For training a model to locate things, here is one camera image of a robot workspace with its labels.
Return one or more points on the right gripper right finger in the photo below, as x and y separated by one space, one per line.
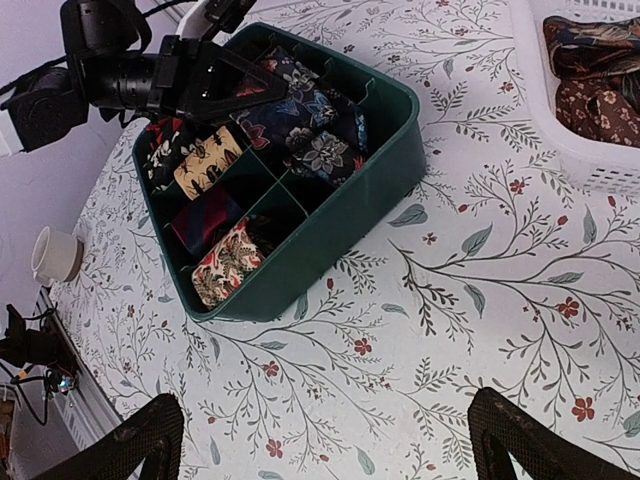
502 434

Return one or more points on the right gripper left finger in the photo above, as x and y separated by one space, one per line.
148 443

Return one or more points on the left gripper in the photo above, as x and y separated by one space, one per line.
202 82

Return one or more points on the dark floral necktie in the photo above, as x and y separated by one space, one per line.
314 131

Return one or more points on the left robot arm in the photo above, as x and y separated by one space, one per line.
106 66

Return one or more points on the yellow striped rolled tie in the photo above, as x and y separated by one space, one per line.
206 161

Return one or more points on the white dotted black rolled tie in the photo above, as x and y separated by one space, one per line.
170 146

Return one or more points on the green divided organizer box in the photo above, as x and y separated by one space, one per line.
321 222

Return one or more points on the dark maroon rolled tie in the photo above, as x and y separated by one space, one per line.
205 220

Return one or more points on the floral patterned table mat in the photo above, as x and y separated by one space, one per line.
514 264

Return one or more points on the cream ceramic mug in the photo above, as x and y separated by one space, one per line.
56 257

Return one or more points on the white plastic basket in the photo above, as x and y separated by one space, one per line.
586 164

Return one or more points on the brown patterned necktie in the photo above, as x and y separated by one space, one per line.
597 64

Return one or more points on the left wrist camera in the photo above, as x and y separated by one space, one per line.
206 19

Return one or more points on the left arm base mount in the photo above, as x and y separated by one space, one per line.
33 349

